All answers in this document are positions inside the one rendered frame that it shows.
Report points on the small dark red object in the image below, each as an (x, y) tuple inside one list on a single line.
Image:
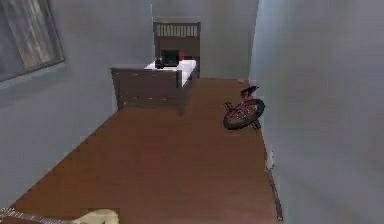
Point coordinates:
[(159, 63)]

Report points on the dark brown wooden bed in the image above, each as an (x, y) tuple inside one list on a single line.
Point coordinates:
[(150, 88)]

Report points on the cream and white guitar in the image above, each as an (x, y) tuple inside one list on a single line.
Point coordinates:
[(66, 217)]

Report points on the pink and black unicycle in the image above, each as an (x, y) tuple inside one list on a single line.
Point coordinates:
[(244, 112)]

